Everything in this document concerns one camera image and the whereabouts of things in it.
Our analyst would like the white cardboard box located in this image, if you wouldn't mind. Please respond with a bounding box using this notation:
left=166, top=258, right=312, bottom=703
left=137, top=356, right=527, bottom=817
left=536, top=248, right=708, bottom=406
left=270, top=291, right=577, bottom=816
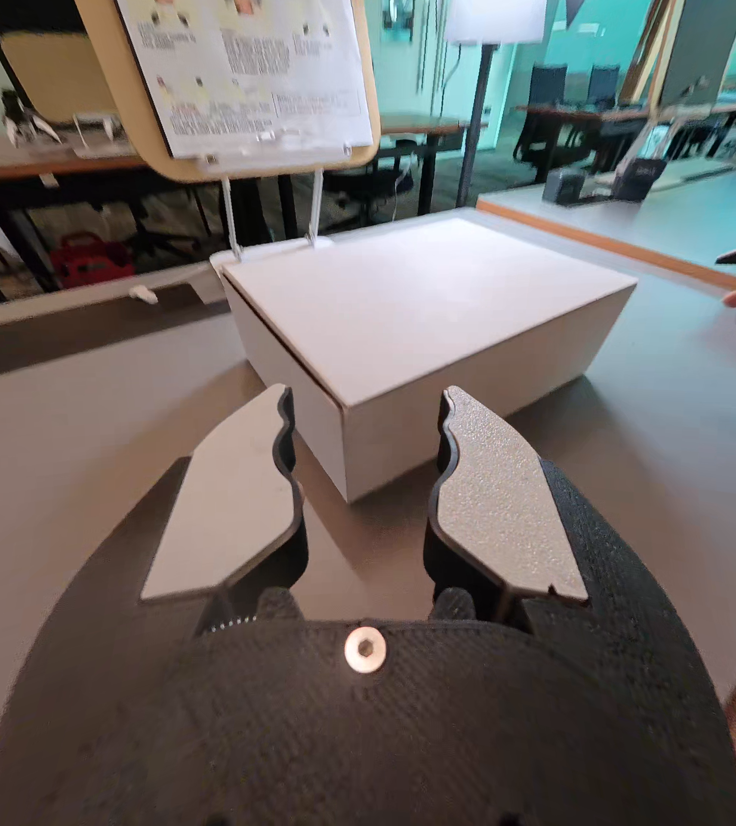
left=221, top=216, right=638, bottom=505

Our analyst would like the white shade floor lamp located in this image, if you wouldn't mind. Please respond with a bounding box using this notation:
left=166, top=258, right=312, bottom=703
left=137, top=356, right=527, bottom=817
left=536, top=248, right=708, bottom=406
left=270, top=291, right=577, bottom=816
left=444, top=0, right=548, bottom=209

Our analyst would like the printed instruction sheet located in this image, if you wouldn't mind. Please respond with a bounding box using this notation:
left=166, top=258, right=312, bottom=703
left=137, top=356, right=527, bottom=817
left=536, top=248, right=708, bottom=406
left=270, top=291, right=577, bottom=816
left=115, top=0, right=375, bottom=160

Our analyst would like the grey board on stand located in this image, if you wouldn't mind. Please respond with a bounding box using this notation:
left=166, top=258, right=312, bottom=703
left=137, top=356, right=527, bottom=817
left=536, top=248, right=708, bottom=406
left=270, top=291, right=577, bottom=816
left=626, top=0, right=736, bottom=162

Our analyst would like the black swivel chair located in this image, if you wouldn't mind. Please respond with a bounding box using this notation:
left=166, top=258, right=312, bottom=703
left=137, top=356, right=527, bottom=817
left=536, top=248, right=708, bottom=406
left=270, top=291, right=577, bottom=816
left=326, top=151, right=415, bottom=223

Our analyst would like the black angled box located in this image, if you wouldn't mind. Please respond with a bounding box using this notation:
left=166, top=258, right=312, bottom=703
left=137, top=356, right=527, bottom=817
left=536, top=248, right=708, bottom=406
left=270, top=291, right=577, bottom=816
left=612, top=157, right=668, bottom=202

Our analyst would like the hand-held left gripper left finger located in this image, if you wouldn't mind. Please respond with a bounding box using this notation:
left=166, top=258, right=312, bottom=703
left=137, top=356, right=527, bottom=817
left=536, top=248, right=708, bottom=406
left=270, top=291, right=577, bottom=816
left=141, top=384, right=309, bottom=614

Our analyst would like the red tool case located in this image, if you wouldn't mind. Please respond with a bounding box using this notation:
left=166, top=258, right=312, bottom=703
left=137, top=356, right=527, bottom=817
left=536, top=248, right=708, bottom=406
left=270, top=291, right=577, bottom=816
left=50, top=231, right=136, bottom=289

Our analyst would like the small black box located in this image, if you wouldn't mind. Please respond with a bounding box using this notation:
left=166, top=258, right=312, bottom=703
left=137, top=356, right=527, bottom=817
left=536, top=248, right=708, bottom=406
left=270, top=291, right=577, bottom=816
left=542, top=168, right=587, bottom=207

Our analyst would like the black office chair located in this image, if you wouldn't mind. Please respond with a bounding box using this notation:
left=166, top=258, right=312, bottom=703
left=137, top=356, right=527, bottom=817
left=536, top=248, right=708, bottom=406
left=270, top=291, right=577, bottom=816
left=586, top=65, right=622, bottom=112
left=515, top=63, right=570, bottom=165

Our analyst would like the grey table with wooden edge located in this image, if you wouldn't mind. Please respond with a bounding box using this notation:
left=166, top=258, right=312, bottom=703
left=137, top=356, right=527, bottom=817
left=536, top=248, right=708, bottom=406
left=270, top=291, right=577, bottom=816
left=475, top=160, right=736, bottom=291

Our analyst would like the long wooden top table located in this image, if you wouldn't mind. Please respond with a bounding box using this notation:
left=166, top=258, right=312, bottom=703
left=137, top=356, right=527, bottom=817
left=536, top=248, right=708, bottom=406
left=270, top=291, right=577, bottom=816
left=515, top=96, right=736, bottom=185

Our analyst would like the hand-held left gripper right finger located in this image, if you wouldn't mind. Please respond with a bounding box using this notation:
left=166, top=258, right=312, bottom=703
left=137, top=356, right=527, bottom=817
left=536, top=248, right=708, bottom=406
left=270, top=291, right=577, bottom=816
left=422, top=385, right=591, bottom=622

